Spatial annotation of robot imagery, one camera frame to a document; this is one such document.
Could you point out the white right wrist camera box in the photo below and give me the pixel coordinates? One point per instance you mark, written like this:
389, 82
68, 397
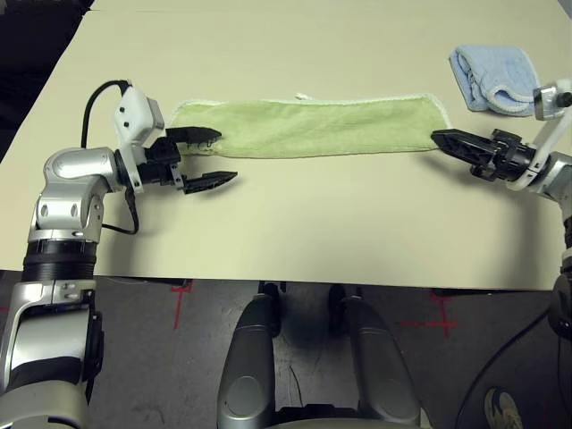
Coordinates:
549, 103

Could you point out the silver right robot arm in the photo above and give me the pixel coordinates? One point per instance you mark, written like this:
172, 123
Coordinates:
558, 179

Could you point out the grey bystander shoe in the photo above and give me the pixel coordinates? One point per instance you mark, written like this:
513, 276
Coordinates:
502, 406

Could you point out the beige robot torso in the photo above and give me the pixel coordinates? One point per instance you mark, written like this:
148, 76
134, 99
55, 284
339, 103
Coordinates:
313, 418

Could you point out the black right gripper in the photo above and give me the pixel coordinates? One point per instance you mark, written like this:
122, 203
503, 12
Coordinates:
511, 161

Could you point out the green terry towel white trim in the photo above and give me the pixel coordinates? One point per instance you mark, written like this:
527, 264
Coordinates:
313, 129

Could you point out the grey robot leg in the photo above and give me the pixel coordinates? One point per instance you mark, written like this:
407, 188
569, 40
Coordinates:
248, 357
382, 357

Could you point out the grey robot right leg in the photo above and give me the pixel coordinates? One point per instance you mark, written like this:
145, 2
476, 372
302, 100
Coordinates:
382, 357

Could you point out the black foam floor mat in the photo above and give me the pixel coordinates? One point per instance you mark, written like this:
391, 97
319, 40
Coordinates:
27, 44

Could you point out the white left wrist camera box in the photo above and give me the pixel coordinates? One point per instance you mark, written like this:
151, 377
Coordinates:
134, 116

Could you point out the grey robot left leg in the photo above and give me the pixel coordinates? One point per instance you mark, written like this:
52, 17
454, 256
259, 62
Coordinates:
248, 357

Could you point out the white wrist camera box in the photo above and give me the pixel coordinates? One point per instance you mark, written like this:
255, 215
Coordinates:
549, 103
134, 116

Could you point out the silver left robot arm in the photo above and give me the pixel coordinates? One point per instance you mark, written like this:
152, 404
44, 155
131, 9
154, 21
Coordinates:
71, 170

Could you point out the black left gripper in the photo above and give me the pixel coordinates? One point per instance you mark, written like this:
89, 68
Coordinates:
158, 163

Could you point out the light blue folded towel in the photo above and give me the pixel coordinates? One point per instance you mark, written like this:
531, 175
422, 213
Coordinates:
496, 71

